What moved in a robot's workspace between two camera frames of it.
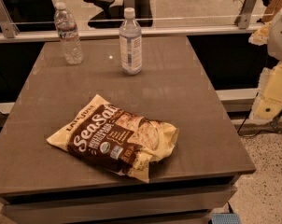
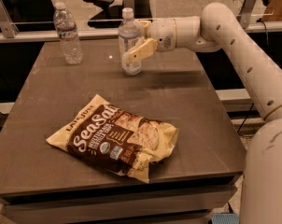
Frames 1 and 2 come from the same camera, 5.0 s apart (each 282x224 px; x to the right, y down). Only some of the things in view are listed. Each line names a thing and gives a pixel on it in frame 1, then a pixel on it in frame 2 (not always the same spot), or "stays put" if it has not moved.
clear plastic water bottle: x=67 y=27 stays put
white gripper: x=280 y=37 to x=162 y=32
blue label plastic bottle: x=131 y=44 stays put
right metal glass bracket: x=245 y=17 stays put
